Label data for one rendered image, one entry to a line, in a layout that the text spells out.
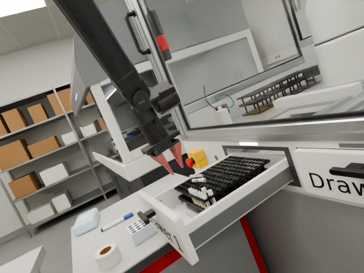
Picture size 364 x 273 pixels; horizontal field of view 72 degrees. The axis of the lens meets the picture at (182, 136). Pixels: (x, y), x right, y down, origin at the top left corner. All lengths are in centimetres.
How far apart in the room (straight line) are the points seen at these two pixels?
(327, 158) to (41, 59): 476
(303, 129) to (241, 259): 55
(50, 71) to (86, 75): 352
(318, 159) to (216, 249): 47
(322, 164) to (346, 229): 17
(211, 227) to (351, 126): 34
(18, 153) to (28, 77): 129
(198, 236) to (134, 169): 93
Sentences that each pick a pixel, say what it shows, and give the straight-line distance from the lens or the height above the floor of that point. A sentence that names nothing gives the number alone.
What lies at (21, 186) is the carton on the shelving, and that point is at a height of 77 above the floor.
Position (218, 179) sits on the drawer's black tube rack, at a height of 90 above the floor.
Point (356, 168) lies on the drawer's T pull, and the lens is 54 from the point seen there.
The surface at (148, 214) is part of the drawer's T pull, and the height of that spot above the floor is 91.
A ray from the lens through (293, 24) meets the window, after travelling 58.
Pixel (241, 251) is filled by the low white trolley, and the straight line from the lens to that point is 98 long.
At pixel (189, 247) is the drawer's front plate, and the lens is 55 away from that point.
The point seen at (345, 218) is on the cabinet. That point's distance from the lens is 69.
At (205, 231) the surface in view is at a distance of 57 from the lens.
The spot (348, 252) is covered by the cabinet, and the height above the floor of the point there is 66.
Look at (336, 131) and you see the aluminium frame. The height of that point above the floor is 96.
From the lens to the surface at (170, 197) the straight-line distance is 79.
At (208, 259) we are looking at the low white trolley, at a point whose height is 62.
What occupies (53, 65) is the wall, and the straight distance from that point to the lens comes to 496.
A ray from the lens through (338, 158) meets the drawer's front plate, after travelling 58.
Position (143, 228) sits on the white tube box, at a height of 80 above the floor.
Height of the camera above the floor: 115
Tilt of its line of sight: 9 degrees down
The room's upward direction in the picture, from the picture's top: 22 degrees counter-clockwise
